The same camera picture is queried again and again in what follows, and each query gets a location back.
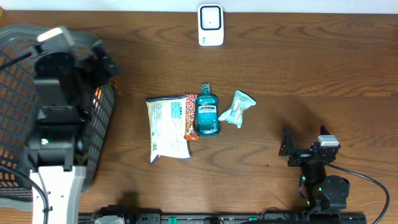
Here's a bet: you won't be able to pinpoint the mint green snack packet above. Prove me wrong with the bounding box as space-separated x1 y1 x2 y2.
218 90 256 128

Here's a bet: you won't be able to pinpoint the teal mouthwash bottle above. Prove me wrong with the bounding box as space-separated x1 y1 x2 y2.
196 83 221 136

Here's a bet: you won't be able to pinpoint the white snack bag blue edges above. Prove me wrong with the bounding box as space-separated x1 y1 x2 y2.
146 95 190 164

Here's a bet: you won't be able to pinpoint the orange candy bar wrapper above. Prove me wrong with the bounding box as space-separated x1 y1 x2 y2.
184 93 200 141

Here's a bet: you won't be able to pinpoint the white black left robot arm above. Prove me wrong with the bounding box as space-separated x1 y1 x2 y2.
25 44 119 223

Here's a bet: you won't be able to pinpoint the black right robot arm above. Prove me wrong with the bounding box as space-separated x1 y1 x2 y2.
279 126 350 213

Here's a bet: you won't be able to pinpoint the grey plastic basket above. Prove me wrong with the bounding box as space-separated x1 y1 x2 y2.
1 24 119 210

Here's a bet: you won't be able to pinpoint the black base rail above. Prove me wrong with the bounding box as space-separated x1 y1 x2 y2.
78 205 367 224

